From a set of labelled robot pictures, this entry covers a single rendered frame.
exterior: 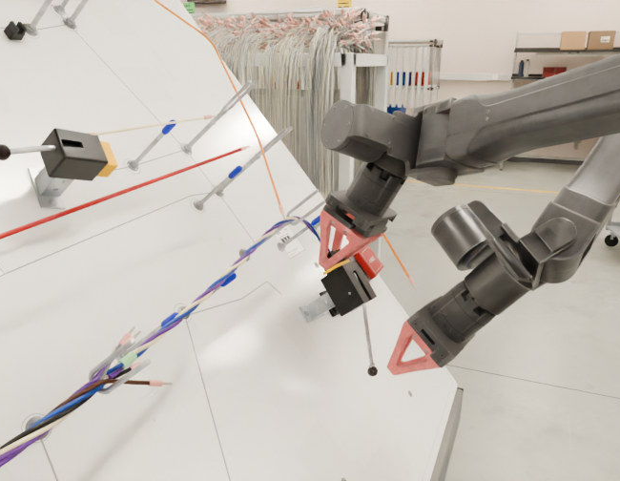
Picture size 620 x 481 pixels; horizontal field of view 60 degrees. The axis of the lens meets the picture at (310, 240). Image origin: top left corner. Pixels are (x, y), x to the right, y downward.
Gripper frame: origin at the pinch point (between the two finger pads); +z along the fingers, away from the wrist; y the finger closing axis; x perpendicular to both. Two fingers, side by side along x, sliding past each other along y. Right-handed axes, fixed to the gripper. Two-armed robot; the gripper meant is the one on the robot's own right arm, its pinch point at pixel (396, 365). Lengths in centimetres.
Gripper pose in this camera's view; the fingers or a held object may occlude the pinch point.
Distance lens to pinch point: 71.4
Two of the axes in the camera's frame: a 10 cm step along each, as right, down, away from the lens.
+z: -6.0, 6.6, 4.5
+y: -5.1, 1.1, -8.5
